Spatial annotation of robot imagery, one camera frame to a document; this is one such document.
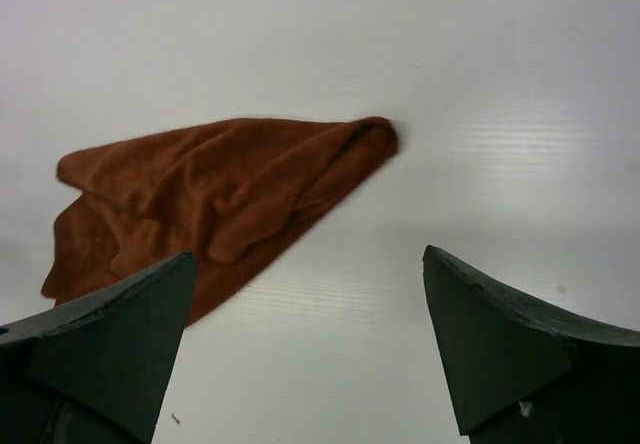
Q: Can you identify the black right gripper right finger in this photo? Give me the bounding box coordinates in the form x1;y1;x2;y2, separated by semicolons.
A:
423;246;639;443

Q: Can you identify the brown towel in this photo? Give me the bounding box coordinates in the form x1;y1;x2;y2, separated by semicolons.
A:
41;117;399;323

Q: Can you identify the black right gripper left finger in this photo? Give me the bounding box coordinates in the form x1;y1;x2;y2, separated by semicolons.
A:
1;253;198;443

